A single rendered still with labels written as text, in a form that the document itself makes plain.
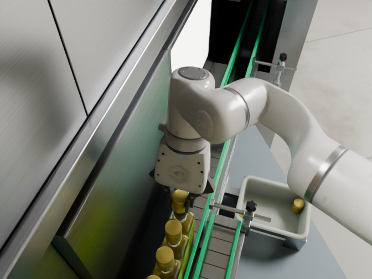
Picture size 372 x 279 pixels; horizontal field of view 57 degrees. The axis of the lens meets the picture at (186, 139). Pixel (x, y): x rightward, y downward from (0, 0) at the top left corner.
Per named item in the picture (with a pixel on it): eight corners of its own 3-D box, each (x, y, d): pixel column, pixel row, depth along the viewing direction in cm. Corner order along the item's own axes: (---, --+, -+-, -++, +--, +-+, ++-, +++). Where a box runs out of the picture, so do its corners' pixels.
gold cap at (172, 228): (169, 225, 74) (168, 216, 70) (184, 230, 73) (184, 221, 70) (163, 241, 72) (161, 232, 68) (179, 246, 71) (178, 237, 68)
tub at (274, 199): (241, 186, 121) (244, 172, 115) (305, 203, 117) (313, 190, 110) (230, 231, 111) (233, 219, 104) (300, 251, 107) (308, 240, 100)
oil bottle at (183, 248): (169, 257, 93) (166, 224, 76) (189, 264, 92) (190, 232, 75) (162, 278, 90) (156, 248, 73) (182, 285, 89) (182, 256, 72)
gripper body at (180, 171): (151, 140, 60) (150, 186, 66) (208, 154, 58) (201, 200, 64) (166, 118, 65) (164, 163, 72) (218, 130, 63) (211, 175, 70)
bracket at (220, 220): (214, 221, 107) (216, 211, 101) (244, 230, 105) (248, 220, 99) (211, 232, 105) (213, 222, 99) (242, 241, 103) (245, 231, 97)
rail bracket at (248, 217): (210, 210, 101) (212, 189, 92) (267, 226, 98) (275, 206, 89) (207, 219, 100) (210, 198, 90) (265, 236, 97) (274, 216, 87)
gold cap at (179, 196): (175, 196, 75) (174, 186, 72) (190, 201, 75) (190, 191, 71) (169, 211, 73) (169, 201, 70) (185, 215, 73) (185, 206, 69)
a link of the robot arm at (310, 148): (302, 215, 44) (186, 132, 54) (344, 170, 52) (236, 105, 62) (327, 167, 39) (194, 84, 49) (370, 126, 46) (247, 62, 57)
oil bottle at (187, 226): (175, 238, 97) (172, 202, 80) (194, 243, 96) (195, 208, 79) (168, 257, 93) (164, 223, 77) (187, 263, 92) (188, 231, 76)
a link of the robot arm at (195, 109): (266, 92, 50) (225, 114, 45) (252, 149, 57) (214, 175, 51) (192, 57, 58) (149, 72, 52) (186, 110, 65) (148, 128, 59)
